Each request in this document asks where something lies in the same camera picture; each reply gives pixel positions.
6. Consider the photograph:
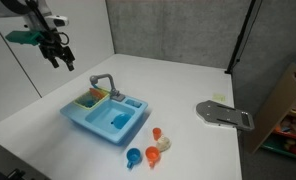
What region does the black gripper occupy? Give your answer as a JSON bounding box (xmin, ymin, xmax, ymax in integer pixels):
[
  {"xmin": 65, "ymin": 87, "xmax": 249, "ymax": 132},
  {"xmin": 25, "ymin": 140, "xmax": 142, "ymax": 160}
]
[{"xmin": 37, "ymin": 31, "xmax": 76, "ymax": 72}]

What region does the blue toy cup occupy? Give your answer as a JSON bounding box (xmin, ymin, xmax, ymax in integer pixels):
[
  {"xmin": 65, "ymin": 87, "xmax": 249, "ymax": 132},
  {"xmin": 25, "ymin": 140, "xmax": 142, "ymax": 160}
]
[{"xmin": 83, "ymin": 99, "xmax": 96, "ymax": 109}]

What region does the orange toy plate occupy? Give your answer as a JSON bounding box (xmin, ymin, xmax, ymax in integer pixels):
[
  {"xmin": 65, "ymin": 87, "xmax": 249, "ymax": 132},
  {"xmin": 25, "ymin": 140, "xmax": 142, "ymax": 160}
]
[{"xmin": 89, "ymin": 87, "xmax": 107, "ymax": 101}]

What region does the blue toy mug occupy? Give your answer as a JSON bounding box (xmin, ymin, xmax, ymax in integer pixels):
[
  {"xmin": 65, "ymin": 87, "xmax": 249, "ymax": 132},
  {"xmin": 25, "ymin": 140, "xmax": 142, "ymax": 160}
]
[{"xmin": 125, "ymin": 147, "xmax": 143, "ymax": 169}]

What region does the small orange toy cup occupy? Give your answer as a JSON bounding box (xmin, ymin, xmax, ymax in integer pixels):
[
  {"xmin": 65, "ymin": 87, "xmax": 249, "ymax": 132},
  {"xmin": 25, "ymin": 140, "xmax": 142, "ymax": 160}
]
[{"xmin": 152, "ymin": 127, "xmax": 163, "ymax": 141}]

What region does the yellow-green dish rack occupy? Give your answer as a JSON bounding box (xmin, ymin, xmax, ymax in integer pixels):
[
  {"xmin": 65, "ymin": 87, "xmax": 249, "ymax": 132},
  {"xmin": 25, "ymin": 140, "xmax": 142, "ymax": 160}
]
[{"xmin": 72, "ymin": 87, "xmax": 111, "ymax": 111}]

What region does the light blue toy sink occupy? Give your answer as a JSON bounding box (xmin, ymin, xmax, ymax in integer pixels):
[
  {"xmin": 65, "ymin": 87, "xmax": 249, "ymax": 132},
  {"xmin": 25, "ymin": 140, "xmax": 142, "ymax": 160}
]
[{"xmin": 59, "ymin": 87, "xmax": 149, "ymax": 146}]

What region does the grey toy faucet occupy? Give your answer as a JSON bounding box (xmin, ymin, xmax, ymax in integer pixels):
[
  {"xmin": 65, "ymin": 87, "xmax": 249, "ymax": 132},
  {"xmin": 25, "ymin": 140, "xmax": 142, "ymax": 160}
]
[{"xmin": 89, "ymin": 73, "xmax": 126, "ymax": 103}]

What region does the cream toy bottle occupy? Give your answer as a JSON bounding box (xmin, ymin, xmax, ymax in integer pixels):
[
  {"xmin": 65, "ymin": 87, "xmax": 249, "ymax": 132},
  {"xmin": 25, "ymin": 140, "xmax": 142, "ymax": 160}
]
[{"xmin": 155, "ymin": 135, "xmax": 172, "ymax": 153}]

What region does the yellow sticky note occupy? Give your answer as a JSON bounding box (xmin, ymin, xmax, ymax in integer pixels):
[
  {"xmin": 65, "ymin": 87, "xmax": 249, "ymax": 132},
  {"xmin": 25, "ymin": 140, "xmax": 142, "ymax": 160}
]
[{"xmin": 211, "ymin": 93, "xmax": 227, "ymax": 103}]

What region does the black vertical pole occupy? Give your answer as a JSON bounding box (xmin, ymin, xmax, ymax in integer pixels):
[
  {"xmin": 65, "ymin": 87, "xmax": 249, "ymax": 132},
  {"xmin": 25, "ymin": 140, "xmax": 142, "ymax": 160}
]
[{"xmin": 224, "ymin": 0, "xmax": 258, "ymax": 75}]

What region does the wooden toy storage shelf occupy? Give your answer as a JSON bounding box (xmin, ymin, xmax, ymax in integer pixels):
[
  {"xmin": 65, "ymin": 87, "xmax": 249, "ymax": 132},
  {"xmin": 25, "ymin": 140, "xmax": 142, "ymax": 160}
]
[{"xmin": 244, "ymin": 49, "xmax": 296, "ymax": 163}]

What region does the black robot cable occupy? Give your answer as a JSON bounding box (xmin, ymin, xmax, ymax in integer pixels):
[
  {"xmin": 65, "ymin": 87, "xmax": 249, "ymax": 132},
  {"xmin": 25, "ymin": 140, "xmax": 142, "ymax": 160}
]
[{"xmin": 56, "ymin": 31, "xmax": 70, "ymax": 46}]

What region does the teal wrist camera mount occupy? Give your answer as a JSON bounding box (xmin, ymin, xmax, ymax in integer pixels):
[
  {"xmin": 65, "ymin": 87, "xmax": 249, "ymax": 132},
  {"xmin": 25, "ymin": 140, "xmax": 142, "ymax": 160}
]
[{"xmin": 5, "ymin": 29, "xmax": 44, "ymax": 47}]

